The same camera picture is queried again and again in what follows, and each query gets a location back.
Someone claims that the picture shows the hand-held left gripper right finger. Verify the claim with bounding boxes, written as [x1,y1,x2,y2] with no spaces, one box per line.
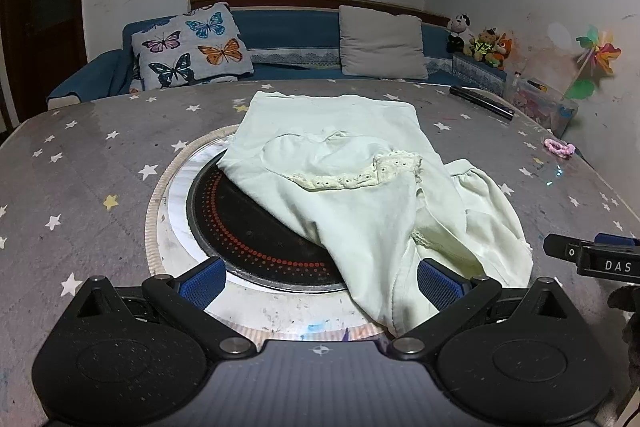
[390,258,568,360]

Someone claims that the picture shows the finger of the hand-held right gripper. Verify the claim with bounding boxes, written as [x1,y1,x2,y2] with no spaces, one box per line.
[543,234,585,261]
[594,232,640,249]

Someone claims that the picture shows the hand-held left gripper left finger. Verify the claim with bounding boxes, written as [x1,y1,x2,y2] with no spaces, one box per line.
[75,257,256,360]

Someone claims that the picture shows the pale green garment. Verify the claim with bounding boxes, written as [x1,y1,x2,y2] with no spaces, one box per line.
[217,91,535,338]

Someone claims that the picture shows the person's right hand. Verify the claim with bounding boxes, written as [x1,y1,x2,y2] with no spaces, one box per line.
[606,284,640,360]

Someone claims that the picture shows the round black induction cooktop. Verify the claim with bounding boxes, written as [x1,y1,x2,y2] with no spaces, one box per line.
[187,153,351,294]

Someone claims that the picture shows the clear plastic box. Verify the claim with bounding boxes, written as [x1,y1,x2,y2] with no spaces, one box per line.
[502,72,579,136]

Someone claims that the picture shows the grey star-print tablecloth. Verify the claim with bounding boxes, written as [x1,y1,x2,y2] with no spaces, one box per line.
[0,79,640,427]

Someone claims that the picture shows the long black box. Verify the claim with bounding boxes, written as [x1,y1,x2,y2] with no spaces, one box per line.
[448,85,516,122]

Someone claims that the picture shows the colourful pinwheel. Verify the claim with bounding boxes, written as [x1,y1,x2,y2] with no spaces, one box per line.
[560,26,622,100]

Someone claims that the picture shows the orange plush toy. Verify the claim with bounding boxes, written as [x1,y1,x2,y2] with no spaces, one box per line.
[492,34,514,70]

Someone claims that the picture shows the orange and green plush toys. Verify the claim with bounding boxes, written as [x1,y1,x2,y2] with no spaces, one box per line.
[470,27,501,64]

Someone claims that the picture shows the panda plush toy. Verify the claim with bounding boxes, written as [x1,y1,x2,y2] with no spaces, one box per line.
[446,13,475,54]

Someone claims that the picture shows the butterfly print pillow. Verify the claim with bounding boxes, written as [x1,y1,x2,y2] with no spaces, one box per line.
[131,2,255,88]

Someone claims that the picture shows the plain grey pillow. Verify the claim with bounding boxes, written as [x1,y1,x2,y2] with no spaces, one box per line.
[338,5,429,80]

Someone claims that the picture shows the blue sofa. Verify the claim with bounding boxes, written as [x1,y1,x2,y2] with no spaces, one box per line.
[47,4,506,110]

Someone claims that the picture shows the dark wooden door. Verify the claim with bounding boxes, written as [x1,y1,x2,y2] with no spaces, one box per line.
[0,0,87,124]

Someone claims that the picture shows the pink hair tie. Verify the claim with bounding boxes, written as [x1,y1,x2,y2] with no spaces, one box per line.
[545,138,576,158]

